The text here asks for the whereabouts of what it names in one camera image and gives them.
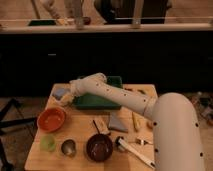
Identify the red orange bowl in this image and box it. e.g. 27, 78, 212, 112
37, 107, 66, 133

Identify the green cucumber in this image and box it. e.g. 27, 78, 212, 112
138, 89, 146, 95

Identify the dark spoon in bowl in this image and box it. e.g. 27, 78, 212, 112
93, 120, 101, 134

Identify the dark purple bowl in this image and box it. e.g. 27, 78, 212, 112
86, 134, 113, 162

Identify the light green cup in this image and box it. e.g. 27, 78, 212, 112
40, 134, 56, 152

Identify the small metal cup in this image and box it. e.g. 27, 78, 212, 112
61, 139, 76, 157

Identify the dark long counter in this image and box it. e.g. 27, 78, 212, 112
0, 25, 213, 97

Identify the red apple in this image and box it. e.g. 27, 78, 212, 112
146, 121, 153, 130

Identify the green plastic tray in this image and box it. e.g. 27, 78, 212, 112
73, 76, 123, 110

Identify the grey folded cloth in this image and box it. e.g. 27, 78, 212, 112
108, 112, 128, 133

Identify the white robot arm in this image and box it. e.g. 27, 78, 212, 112
60, 73, 205, 171

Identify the black tripod stand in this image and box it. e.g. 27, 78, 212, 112
0, 99, 36, 171

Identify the silver fork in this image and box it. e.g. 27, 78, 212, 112
135, 138, 153, 145

